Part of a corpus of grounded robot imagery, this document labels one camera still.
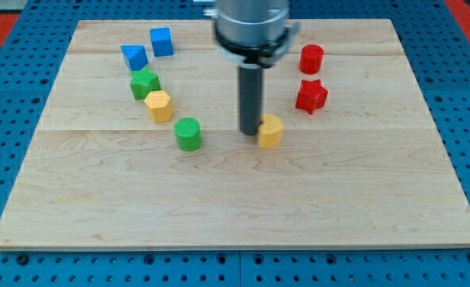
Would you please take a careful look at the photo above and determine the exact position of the green cylinder block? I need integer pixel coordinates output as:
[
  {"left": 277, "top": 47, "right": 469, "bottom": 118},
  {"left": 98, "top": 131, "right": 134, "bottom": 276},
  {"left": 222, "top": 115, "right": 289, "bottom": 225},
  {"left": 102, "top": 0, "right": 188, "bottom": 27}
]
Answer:
[{"left": 174, "top": 117, "right": 202, "bottom": 151}]

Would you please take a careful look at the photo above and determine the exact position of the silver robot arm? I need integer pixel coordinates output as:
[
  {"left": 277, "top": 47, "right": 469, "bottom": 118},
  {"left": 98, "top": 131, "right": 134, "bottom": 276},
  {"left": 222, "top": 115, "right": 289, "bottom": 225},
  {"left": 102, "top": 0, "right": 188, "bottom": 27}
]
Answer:
[{"left": 211, "top": 0, "right": 300, "bottom": 69}]

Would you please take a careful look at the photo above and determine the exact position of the yellow heart block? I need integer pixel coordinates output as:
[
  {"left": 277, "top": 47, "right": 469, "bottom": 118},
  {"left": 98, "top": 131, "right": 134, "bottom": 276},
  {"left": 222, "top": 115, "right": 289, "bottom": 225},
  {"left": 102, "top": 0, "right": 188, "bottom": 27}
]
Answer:
[{"left": 258, "top": 113, "right": 284, "bottom": 148}]

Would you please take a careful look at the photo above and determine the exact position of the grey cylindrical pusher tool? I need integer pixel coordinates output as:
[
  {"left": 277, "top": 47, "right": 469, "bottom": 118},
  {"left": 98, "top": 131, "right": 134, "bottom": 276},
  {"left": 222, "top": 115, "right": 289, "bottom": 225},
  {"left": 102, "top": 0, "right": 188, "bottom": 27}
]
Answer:
[{"left": 238, "top": 67, "right": 263, "bottom": 136}]

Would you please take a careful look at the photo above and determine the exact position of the yellow hexagon block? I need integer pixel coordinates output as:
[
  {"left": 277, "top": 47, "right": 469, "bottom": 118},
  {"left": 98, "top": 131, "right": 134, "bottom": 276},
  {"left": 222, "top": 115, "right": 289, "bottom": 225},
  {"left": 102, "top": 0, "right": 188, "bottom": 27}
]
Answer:
[{"left": 144, "top": 90, "right": 174, "bottom": 123}]

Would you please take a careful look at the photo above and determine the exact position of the red star block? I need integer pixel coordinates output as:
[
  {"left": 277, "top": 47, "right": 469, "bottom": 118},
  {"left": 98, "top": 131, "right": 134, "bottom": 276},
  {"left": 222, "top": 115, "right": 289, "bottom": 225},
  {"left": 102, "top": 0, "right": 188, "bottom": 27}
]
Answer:
[{"left": 295, "top": 80, "right": 329, "bottom": 115}]

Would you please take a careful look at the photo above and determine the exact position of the wooden board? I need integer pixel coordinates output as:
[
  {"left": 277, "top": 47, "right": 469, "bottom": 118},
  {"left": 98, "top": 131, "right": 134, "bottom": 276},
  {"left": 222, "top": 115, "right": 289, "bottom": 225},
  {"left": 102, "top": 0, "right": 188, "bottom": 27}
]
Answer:
[{"left": 0, "top": 19, "right": 470, "bottom": 251}]

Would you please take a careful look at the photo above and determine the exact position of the green star block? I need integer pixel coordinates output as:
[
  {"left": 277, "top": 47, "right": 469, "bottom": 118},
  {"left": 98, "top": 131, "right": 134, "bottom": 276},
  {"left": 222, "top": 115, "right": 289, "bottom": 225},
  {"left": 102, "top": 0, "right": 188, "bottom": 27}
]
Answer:
[{"left": 130, "top": 67, "right": 161, "bottom": 100}]

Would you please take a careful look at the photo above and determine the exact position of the red cylinder block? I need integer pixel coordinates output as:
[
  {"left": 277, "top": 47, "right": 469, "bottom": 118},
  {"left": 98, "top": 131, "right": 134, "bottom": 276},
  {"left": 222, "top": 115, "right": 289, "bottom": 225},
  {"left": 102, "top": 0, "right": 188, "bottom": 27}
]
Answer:
[{"left": 298, "top": 44, "right": 324, "bottom": 75}]

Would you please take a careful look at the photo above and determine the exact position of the blue cube block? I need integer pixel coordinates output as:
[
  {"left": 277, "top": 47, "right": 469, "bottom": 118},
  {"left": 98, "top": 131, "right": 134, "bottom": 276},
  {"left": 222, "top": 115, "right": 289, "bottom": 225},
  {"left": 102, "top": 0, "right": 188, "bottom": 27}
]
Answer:
[{"left": 150, "top": 27, "right": 174, "bottom": 57}]

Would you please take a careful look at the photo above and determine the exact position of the blue triangle block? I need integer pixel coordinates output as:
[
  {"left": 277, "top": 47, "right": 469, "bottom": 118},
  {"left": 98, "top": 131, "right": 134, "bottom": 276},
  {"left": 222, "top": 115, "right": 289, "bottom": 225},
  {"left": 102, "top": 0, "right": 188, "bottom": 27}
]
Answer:
[{"left": 120, "top": 45, "right": 148, "bottom": 71}]

